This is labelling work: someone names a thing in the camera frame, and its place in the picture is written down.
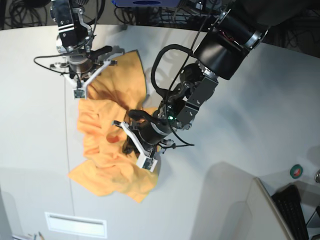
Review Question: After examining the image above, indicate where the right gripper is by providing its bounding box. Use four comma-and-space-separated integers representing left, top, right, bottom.
66, 45, 118, 80

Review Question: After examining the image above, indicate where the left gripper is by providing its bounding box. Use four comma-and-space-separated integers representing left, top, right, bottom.
122, 109, 172, 154

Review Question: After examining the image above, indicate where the orange t-shirt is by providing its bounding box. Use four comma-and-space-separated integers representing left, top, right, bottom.
68, 50, 158, 203

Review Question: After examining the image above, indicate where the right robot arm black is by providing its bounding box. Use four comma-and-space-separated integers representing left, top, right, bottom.
50, 0, 113, 82

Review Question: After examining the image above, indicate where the blue box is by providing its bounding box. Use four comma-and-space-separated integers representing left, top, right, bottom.
111, 0, 180, 8

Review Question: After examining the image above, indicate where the green tape roll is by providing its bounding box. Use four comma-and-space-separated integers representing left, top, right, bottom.
289, 164, 304, 179

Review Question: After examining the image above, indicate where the black keyboard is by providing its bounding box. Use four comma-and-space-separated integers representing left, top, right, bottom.
271, 184, 309, 240

